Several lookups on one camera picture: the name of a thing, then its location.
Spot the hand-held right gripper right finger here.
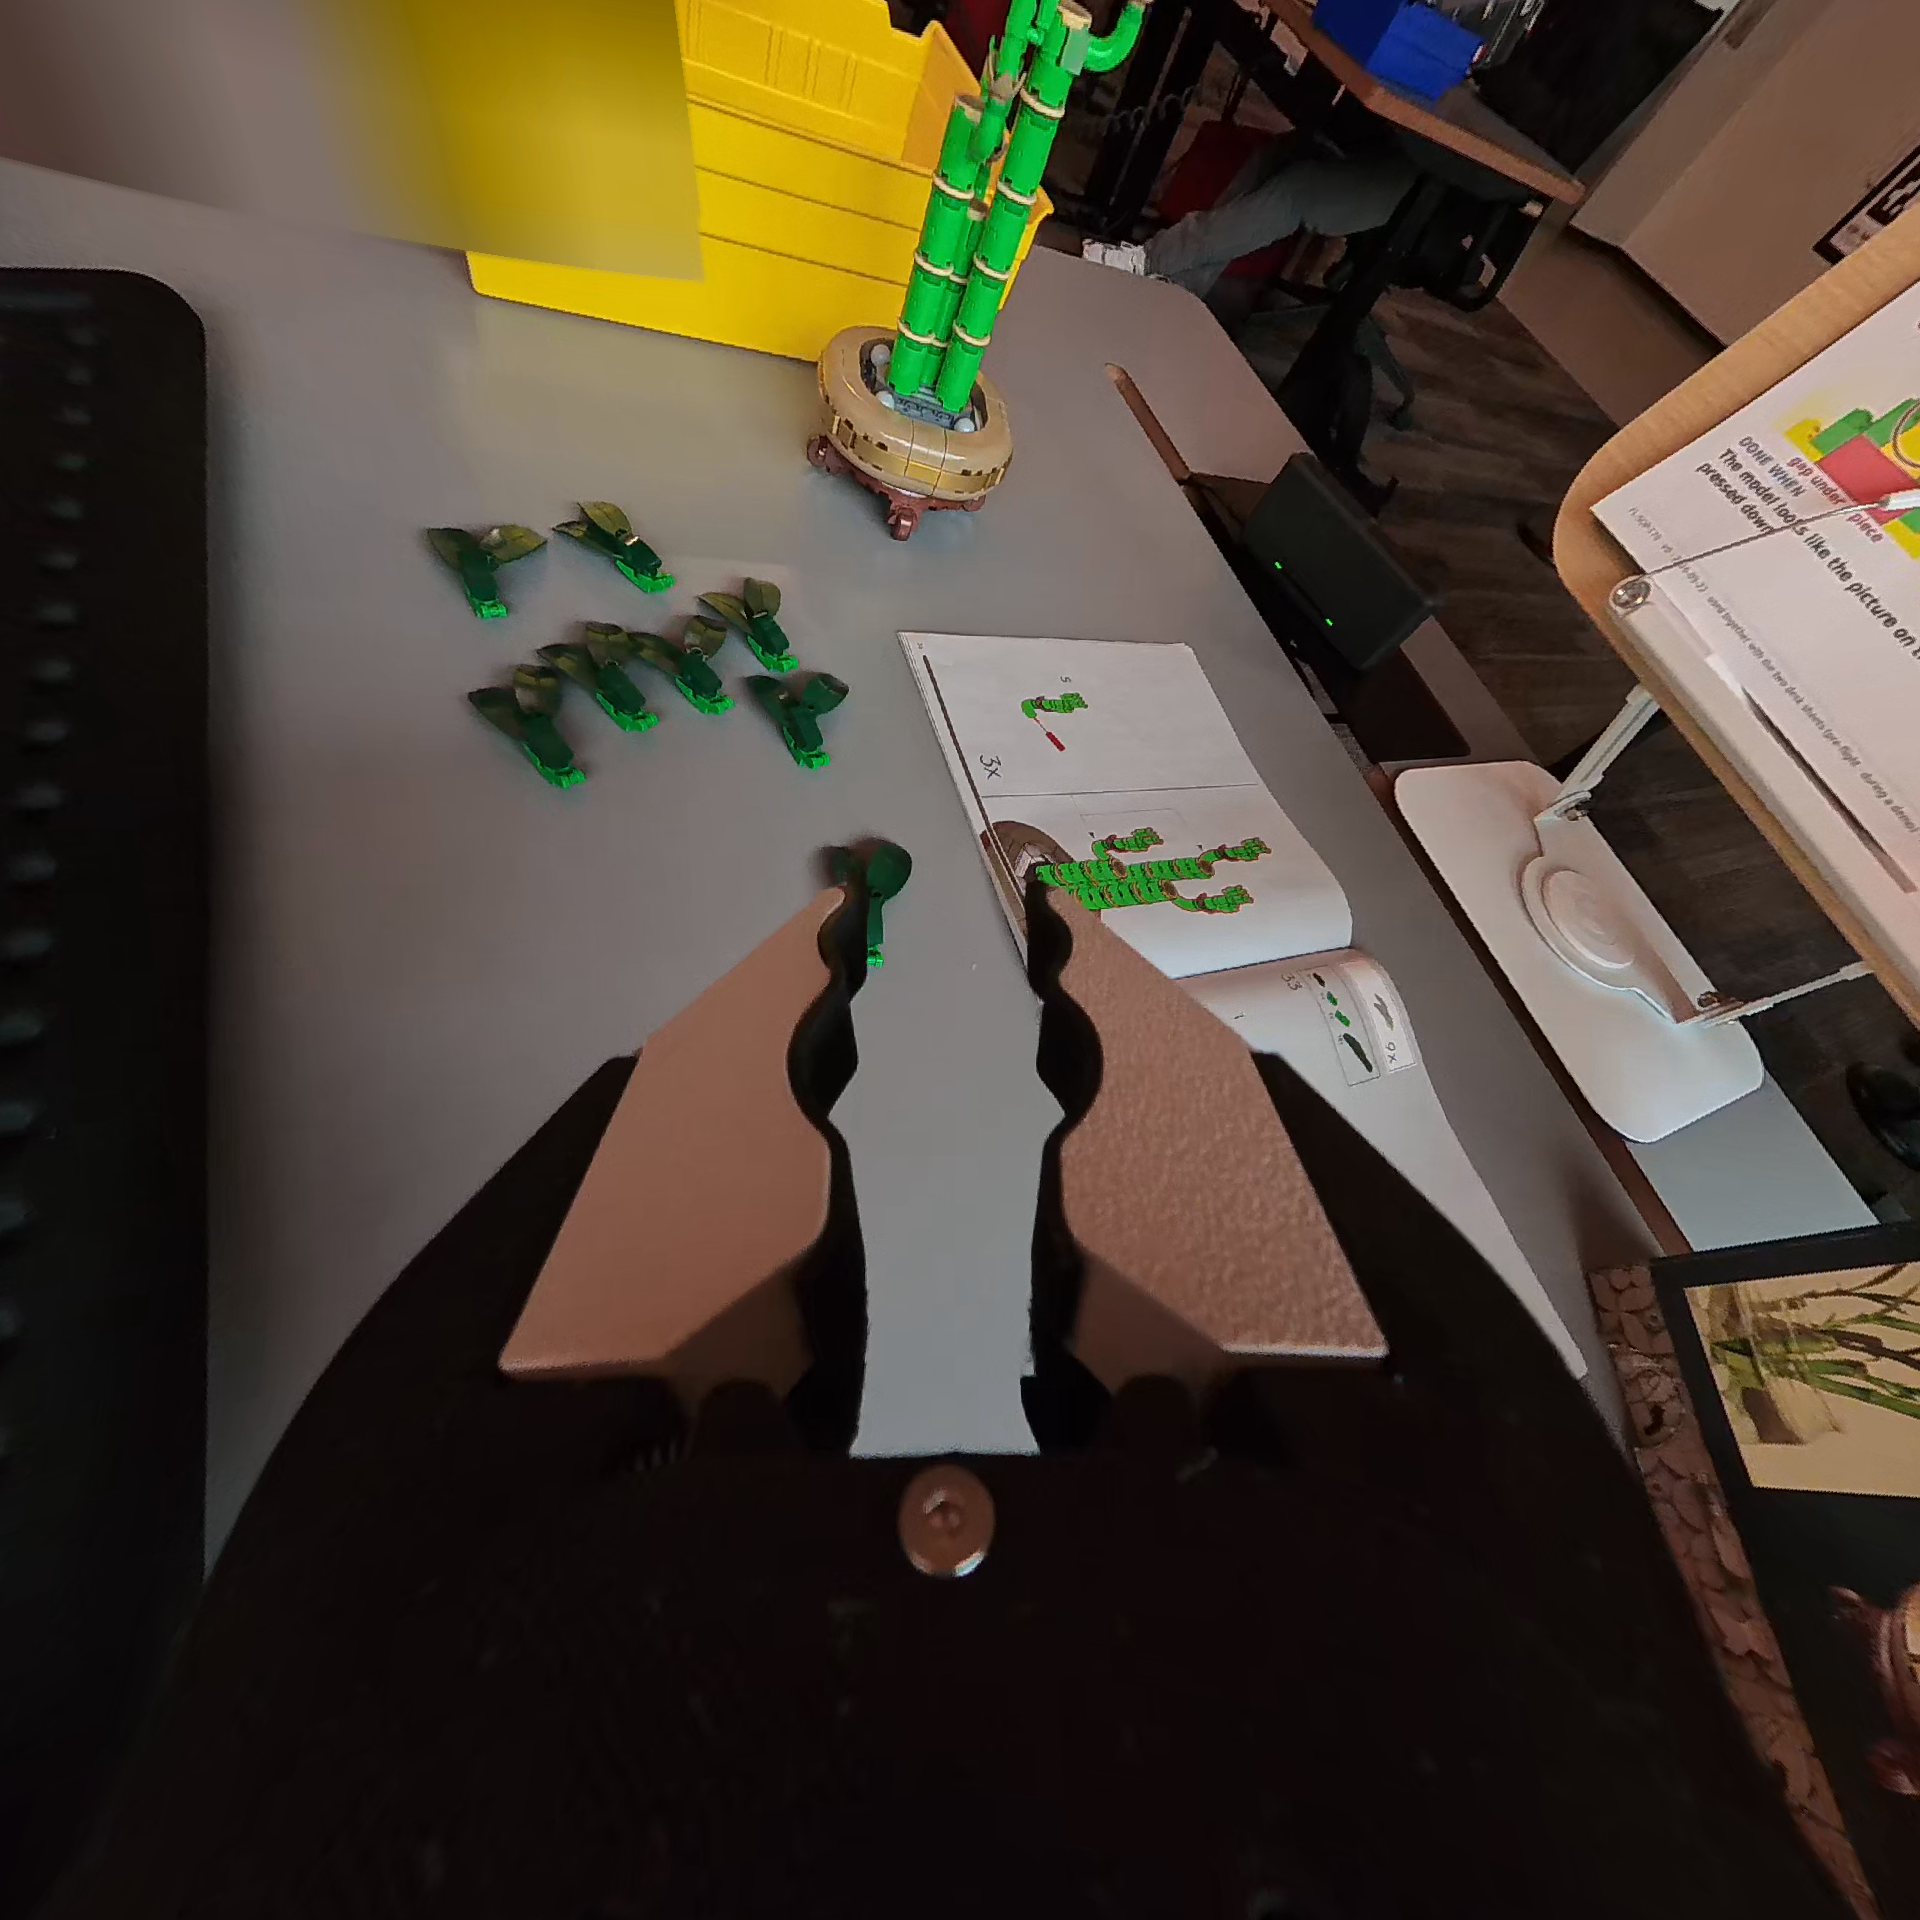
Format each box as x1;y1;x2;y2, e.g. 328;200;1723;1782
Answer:
1024;879;1393;1396

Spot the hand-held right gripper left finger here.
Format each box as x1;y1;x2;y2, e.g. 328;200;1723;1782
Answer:
498;886;876;1449

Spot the single green lego leaf piece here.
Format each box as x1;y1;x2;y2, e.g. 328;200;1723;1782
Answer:
822;836;916;969

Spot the group of green lego leaves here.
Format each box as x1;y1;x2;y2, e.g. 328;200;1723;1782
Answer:
424;498;854;793

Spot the lego instruction booklet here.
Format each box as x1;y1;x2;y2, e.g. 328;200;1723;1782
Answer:
897;631;1593;1384

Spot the black lego set box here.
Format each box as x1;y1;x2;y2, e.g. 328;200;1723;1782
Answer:
1586;1223;1920;1920

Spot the green lego bamboo model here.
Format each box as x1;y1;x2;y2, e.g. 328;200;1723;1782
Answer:
804;0;1155;544

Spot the white stand base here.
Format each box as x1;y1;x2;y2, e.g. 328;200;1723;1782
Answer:
1393;760;1768;1145

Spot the small black electronic box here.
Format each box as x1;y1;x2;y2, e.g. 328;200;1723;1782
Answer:
1242;450;1439;673

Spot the black perforated pad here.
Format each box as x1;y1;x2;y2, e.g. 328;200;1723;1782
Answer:
0;267;212;1666

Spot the wooden document board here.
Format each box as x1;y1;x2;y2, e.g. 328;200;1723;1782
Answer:
1551;217;1920;1030

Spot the printed instruction sheet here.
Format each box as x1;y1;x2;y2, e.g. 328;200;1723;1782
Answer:
1592;287;1920;887

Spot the yellow plastic bin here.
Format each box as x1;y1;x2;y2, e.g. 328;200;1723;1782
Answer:
465;0;1057;367

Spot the wooden background desk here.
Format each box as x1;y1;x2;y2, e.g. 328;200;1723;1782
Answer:
1267;0;1590;209

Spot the blue box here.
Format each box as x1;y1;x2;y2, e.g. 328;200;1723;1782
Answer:
1318;0;1491;104

